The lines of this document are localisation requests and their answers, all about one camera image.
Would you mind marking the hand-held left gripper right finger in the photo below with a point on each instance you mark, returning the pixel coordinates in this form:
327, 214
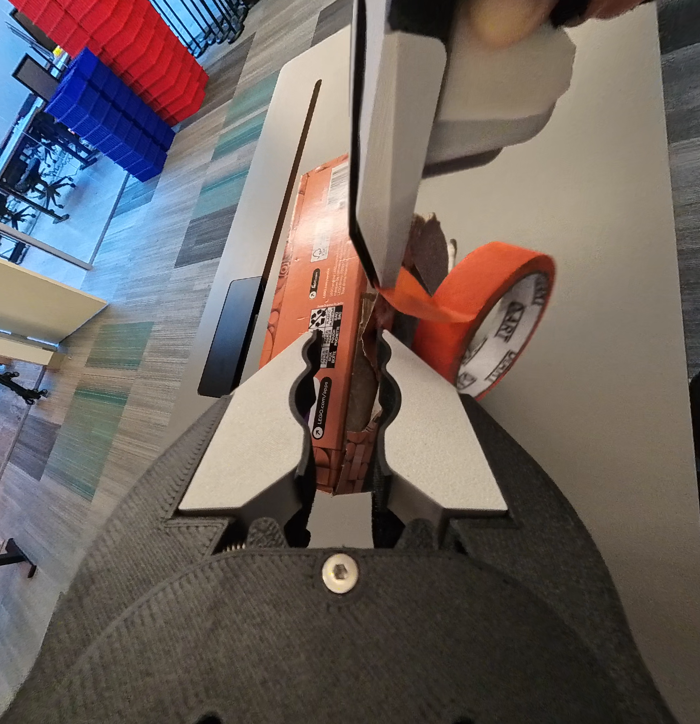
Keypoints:
446, 458

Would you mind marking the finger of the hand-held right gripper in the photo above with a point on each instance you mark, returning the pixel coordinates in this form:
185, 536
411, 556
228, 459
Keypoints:
389, 141

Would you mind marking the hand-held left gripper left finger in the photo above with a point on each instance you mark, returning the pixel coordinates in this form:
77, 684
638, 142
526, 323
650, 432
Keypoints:
248, 458

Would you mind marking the black orchid lego box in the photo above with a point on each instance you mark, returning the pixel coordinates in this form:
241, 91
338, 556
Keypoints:
321, 237

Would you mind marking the orange masking tape roll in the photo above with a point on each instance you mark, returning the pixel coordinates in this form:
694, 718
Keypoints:
486, 283

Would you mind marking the person's right hand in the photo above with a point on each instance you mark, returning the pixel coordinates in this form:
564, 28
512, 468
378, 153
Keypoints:
508, 22

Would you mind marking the black metal railing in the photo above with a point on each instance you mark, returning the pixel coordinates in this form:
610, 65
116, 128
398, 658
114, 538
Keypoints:
203, 28

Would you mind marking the pale wooden desk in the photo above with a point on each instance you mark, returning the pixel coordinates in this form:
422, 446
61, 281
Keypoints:
33, 305

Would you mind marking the stack of red plastic bins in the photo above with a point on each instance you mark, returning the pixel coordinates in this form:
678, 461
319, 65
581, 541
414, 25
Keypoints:
129, 51

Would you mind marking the stack of blue plastic bins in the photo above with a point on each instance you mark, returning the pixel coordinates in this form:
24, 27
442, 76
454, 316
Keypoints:
112, 119

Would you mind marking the black office chair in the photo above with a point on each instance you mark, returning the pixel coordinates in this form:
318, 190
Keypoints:
39, 181

